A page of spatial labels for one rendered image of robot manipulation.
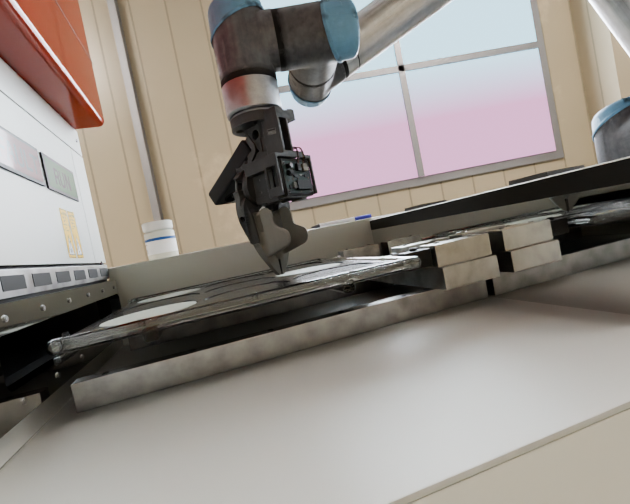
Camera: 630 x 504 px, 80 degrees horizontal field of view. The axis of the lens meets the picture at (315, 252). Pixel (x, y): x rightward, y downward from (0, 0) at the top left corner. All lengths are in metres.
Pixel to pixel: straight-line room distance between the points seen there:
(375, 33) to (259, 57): 0.24
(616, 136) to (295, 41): 0.57
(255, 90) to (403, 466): 0.43
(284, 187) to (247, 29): 0.20
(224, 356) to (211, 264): 0.35
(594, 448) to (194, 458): 0.23
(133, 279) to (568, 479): 0.69
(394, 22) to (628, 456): 0.63
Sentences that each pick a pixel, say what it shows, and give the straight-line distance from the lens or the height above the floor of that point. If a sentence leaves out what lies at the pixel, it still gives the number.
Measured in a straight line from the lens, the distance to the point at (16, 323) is 0.42.
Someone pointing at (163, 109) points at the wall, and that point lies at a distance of 2.49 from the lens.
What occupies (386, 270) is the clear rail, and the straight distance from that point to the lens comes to 0.41.
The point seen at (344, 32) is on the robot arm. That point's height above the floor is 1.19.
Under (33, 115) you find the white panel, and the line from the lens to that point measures 0.64.
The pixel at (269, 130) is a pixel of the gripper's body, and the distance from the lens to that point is 0.50.
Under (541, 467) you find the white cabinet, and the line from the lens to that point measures 0.25.
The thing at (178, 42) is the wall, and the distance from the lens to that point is 2.61.
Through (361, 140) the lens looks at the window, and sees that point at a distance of 2.35.
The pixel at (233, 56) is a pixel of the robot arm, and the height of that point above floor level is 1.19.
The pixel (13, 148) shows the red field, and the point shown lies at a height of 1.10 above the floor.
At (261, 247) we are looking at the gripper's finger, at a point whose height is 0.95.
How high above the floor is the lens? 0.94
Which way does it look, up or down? 2 degrees down
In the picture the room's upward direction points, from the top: 11 degrees counter-clockwise
